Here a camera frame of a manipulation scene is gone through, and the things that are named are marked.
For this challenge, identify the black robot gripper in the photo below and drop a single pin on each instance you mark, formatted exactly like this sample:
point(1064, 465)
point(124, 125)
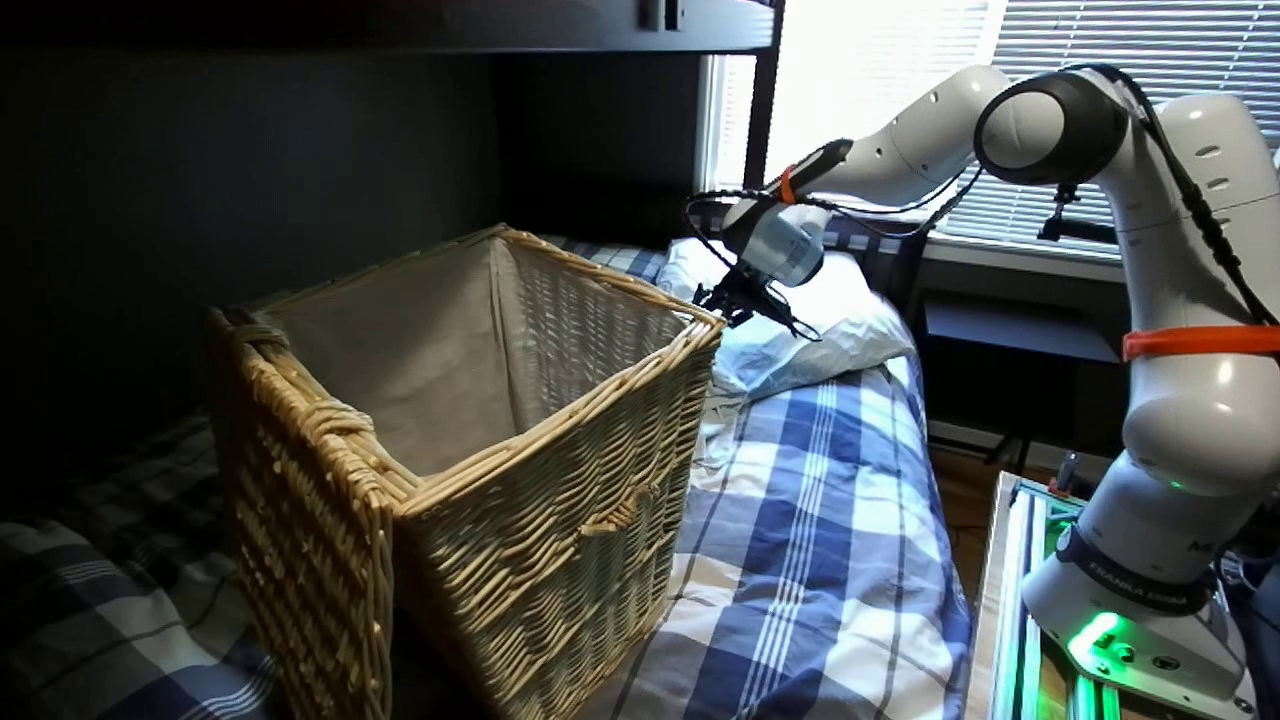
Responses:
point(746, 294)

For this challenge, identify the dark upper bunk frame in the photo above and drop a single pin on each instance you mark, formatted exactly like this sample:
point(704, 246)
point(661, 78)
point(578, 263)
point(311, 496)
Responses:
point(588, 60)

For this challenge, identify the blue plaid bed cover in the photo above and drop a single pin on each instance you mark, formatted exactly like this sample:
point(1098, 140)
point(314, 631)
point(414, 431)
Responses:
point(815, 564)

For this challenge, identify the green lit robot base stand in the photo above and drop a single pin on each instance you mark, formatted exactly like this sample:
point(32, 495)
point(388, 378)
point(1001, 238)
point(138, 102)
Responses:
point(1057, 644)

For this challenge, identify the light blue pillow case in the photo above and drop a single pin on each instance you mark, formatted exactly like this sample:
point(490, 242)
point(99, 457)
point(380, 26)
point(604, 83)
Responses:
point(842, 328)

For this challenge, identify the white window blinds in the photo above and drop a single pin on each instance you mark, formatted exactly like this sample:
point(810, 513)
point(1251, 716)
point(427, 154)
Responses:
point(1091, 120)

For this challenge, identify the woven wicker laundry basket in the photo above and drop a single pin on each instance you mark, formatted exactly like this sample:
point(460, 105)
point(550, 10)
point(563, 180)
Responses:
point(480, 447)

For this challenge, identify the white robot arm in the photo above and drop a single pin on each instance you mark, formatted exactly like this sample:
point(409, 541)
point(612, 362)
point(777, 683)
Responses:
point(1130, 590)

